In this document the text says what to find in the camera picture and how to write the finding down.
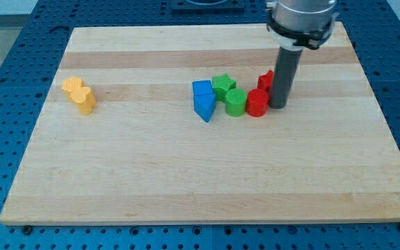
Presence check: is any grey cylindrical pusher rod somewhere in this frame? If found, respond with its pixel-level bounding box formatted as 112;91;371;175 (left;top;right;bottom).
269;47;302;109

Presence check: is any red star block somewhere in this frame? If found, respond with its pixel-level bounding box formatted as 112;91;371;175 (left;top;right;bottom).
257;70;274;93

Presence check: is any green star block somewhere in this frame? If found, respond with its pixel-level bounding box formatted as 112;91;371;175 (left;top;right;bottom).
212;73;236;102

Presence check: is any blue cube block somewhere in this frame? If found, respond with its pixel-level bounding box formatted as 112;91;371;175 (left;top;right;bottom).
192;80;213;96

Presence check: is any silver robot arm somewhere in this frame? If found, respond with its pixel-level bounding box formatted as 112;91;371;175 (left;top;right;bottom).
267;0;338;109

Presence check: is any red cylinder block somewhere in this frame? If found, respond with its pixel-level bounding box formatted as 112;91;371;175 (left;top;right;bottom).
246;88;269;117

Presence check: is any green cylinder block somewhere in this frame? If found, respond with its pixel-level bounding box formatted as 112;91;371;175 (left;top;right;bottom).
225;88;247;117

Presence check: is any blue triangle block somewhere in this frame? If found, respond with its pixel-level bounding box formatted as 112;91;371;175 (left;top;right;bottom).
194;94;216;122

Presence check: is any wooden board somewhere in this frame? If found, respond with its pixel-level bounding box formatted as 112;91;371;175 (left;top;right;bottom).
0;22;400;226

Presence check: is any yellow heart block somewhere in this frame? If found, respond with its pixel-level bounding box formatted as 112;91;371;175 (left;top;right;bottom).
71;87;97;115

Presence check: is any yellow pentagon block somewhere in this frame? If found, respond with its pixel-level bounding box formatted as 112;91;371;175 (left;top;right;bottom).
61;76;85;101

